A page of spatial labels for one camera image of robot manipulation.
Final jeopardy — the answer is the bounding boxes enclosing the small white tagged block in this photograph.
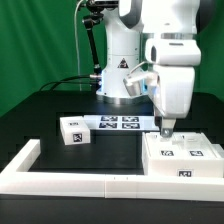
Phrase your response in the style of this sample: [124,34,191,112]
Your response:
[60,116,91,145]

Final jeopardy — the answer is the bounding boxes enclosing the white U-shaped boundary frame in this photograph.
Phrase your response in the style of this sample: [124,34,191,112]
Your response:
[0,139,224,202]

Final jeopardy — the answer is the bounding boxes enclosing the white cabinet body box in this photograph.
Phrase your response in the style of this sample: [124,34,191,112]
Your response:
[142,132,224,178]

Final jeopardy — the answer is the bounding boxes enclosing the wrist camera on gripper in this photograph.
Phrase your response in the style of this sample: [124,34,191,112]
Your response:
[123,61,157,97]

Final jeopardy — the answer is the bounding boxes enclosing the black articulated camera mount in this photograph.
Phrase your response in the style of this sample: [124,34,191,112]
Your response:
[82,0,118,91]

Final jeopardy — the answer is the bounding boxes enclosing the white cabinet door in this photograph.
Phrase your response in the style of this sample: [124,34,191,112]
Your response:
[181,133,213,159]
[146,133,181,159]

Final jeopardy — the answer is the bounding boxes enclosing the white flat tagged panel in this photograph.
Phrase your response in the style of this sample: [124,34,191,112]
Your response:
[84,115,159,131]

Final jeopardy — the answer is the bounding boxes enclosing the grey hanging cable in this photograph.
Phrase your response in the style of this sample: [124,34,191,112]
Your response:
[73,0,87,92]

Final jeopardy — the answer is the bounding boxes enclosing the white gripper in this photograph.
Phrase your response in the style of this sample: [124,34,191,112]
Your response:
[153,65,195,138]

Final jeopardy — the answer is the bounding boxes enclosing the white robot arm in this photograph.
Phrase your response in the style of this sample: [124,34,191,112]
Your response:
[86,0,215,137]

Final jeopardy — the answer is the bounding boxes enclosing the black cable bundle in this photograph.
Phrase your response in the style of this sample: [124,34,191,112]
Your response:
[39,75,101,92]

